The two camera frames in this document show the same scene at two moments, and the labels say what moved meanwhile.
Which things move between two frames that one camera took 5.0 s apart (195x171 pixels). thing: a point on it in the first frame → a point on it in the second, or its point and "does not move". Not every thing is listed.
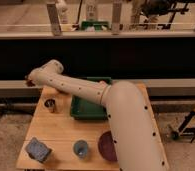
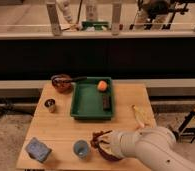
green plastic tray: [87, 110] does not move
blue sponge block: [37, 150] does not move
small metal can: [50, 104] does not move
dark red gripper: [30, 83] → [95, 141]
